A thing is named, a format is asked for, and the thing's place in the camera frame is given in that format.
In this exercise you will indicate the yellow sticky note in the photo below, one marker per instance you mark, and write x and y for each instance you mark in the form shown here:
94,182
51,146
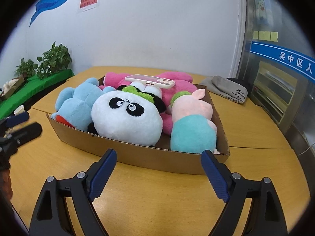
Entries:
264,35
274,36
256,35

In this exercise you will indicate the green cloth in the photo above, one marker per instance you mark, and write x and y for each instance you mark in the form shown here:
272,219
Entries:
44,83

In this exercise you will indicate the light blue plush toy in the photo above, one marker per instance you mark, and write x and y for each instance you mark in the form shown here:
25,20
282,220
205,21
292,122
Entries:
78,103

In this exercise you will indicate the yellow framed rack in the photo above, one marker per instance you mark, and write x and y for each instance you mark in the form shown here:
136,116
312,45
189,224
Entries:
273,91

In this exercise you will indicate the phone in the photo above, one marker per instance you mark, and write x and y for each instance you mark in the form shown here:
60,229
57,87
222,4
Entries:
147,80

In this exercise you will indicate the pink plush toy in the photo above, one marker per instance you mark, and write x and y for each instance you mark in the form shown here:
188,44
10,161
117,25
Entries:
182,84

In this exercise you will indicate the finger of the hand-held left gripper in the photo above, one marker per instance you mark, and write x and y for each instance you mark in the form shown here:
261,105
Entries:
29,131
18,118

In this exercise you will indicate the grey printed cloth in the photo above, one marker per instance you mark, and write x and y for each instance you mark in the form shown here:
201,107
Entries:
221,86

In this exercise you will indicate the leaf print paper cup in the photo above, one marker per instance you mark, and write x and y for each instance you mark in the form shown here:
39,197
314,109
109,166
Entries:
19,109

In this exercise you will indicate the wooden desktop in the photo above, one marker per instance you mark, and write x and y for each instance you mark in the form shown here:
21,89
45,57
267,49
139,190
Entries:
152,194

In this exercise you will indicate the red wall notice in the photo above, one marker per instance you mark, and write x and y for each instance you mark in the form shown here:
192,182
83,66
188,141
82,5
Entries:
89,2

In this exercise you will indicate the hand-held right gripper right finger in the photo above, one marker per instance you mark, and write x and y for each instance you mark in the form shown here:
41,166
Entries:
216,177

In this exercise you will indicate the blue wave wall decal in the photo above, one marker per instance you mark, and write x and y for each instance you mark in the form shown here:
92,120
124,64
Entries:
49,3

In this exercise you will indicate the cartoon poster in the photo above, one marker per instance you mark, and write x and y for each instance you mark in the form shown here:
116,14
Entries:
262,7

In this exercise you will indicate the brown cardboard box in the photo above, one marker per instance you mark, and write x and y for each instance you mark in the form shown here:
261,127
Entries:
147,157

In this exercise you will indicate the blue banner strip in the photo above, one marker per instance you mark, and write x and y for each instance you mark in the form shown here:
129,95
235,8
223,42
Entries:
270,51

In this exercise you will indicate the teal and pink pig plush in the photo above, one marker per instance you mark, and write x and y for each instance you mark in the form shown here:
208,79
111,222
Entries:
192,132

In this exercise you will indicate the small cardboard box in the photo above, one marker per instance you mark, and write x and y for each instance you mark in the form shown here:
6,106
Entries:
14,88

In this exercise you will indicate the white panda plush toy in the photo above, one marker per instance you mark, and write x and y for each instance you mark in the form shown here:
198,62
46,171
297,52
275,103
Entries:
128,127

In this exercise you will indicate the large green potted plant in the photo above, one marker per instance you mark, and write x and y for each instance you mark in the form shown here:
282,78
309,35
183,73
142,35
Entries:
55,59

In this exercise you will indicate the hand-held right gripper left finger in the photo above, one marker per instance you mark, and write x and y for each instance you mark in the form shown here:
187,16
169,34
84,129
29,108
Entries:
103,174

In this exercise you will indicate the white fluffy item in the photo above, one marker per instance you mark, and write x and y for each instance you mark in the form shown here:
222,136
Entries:
8,84

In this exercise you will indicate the small green potted plant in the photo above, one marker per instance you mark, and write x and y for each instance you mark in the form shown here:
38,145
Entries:
25,67

